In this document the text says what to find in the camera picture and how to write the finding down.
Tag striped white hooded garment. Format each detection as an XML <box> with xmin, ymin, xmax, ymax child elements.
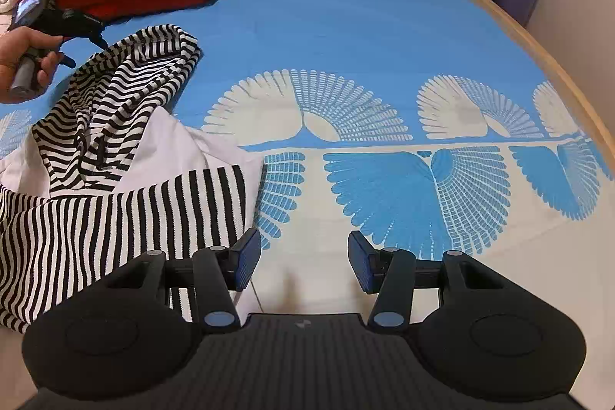
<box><xmin>1</xmin><ymin>25</ymin><xmax>263</xmax><ymax>332</ymax></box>

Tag wooden bed frame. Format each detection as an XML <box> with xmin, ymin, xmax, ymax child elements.
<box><xmin>470</xmin><ymin>0</ymin><xmax>615</xmax><ymax>171</ymax></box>

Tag blue white patterned bedsheet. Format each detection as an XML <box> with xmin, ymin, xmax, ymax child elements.
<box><xmin>1</xmin><ymin>0</ymin><xmax>614</xmax><ymax>409</ymax></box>

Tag person's left hand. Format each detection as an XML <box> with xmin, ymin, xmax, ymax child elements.
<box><xmin>0</xmin><ymin>26</ymin><xmax>63</xmax><ymax>104</ymax></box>

